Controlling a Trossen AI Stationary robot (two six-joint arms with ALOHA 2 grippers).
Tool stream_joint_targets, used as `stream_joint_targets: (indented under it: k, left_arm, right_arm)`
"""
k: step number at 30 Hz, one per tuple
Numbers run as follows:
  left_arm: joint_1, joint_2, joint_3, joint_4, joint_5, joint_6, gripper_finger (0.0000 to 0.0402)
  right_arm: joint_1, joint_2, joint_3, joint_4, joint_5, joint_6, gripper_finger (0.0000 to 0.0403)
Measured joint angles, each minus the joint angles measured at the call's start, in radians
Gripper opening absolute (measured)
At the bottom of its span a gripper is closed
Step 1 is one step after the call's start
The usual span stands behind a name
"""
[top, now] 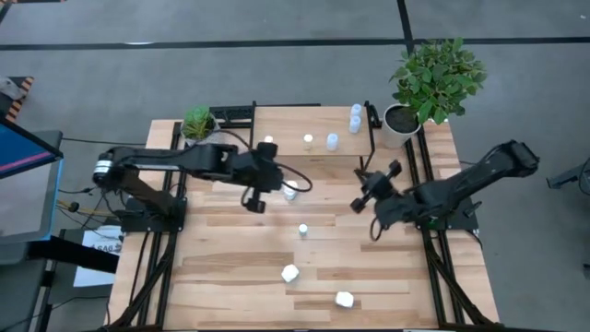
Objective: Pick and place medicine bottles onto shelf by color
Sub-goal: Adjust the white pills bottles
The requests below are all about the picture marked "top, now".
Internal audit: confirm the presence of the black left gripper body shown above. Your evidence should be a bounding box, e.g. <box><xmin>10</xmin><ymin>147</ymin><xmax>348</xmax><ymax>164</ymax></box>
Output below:
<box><xmin>232</xmin><ymin>154</ymin><xmax>285</xmax><ymax>191</ymax></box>

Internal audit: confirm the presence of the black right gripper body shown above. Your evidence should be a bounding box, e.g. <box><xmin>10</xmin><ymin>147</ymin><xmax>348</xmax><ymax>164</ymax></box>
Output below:
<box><xmin>366</xmin><ymin>171</ymin><xmax>416</xmax><ymax>225</ymax></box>

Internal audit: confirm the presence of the succulent in triangle-patterned pot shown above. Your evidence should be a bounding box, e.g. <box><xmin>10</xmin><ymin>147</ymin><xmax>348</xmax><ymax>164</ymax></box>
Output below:
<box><xmin>180</xmin><ymin>105</ymin><xmax>226</xmax><ymax>148</ymax></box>

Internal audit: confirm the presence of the leafy plant in white pot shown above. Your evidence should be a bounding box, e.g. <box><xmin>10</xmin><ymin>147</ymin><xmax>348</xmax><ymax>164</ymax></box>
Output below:
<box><xmin>382</xmin><ymin>36</ymin><xmax>489</xmax><ymax>151</ymax></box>

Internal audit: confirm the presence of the white printed paper sheet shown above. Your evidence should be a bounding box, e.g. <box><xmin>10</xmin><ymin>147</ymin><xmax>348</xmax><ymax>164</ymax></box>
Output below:
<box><xmin>73</xmin><ymin>224</ymin><xmax>124</xmax><ymax>288</ymax></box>

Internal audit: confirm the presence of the black monitor stand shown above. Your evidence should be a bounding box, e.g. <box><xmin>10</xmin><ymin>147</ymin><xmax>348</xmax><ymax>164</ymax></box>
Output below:
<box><xmin>0</xmin><ymin>234</ymin><xmax>120</xmax><ymax>332</ymax></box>

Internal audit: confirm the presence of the monitor with blue screen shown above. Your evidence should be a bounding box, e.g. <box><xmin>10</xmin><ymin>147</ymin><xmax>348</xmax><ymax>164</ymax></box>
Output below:
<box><xmin>0</xmin><ymin>114</ymin><xmax>65</xmax><ymax>245</ymax></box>

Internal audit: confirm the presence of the orange black striped mat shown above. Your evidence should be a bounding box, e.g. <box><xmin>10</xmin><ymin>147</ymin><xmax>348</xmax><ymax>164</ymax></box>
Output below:
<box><xmin>0</xmin><ymin>76</ymin><xmax>36</xmax><ymax>124</ymax></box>

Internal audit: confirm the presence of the person's foot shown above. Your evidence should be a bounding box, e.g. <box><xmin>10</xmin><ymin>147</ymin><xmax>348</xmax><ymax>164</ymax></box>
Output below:
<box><xmin>0</xmin><ymin>76</ymin><xmax>28</xmax><ymax>101</ymax></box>

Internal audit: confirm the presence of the black right camera cable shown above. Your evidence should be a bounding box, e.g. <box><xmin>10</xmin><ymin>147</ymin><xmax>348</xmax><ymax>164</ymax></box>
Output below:
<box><xmin>370</xmin><ymin>216</ymin><xmax>386</xmax><ymax>243</ymax></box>

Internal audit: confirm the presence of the black camera cable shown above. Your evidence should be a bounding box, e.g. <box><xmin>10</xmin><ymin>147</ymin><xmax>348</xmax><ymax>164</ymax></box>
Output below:
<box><xmin>370</xmin><ymin>216</ymin><xmax>386</xmax><ymax>243</ymax></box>
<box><xmin>275</xmin><ymin>160</ymin><xmax>314</xmax><ymax>194</ymax></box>

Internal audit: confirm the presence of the wooden shelf black metal frame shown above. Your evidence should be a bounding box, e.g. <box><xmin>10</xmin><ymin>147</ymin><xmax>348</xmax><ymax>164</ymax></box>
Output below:
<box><xmin>248</xmin><ymin>100</ymin><xmax>377</xmax><ymax>175</ymax></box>

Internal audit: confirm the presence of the black left camera cable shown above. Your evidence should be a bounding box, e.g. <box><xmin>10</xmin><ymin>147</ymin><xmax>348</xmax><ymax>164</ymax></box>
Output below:
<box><xmin>275</xmin><ymin>160</ymin><xmax>314</xmax><ymax>194</ymax></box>

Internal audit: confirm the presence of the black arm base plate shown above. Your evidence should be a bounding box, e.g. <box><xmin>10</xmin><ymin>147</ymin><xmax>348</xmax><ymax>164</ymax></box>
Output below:
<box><xmin>120</xmin><ymin>197</ymin><xmax>188</xmax><ymax>233</ymax></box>
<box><xmin>411</xmin><ymin>193</ymin><xmax>480</xmax><ymax>231</ymax></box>

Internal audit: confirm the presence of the black aluminium frame rail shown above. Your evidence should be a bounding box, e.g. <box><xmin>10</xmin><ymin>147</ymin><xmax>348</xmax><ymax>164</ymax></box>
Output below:
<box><xmin>404</xmin><ymin>124</ymin><xmax>503</xmax><ymax>331</ymax></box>
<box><xmin>106</xmin><ymin>120</ymin><xmax>193</xmax><ymax>331</ymax></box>

